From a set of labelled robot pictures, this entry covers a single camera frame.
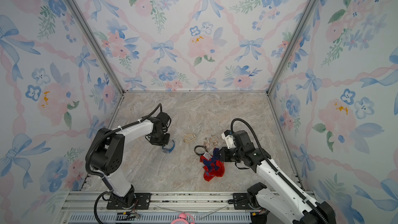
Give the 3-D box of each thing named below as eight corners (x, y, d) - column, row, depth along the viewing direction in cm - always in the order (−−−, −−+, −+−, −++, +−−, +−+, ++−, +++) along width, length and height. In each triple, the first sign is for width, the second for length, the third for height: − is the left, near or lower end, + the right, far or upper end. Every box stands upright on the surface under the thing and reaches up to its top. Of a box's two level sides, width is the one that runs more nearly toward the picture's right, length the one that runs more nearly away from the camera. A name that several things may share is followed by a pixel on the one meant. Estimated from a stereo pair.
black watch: (199, 157, 90) (198, 155, 88) (193, 149, 93) (193, 147, 91) (207, 151, 92) (207, 149, 90) (202, 144, 95) (202, 142, 93)
